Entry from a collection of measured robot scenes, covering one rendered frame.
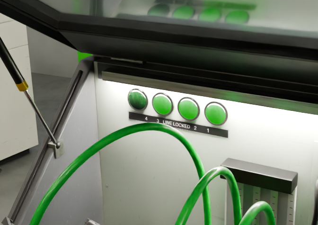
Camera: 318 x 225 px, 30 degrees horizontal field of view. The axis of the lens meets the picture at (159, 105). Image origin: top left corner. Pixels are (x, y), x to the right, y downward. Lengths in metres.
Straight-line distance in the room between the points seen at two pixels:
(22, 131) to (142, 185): 2.95
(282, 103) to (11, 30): 3.09
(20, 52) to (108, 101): 2.81
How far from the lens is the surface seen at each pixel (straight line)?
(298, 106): 1.07
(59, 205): 1.29
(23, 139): 4.26
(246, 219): 0.88
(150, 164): 1.30
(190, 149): 1.08
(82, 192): 1.35
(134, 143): 1.30
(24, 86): 1.13
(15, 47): 4.06
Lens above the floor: 1.81
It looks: 21 degrees down
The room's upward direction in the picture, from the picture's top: 1 degrees counter-clockwise
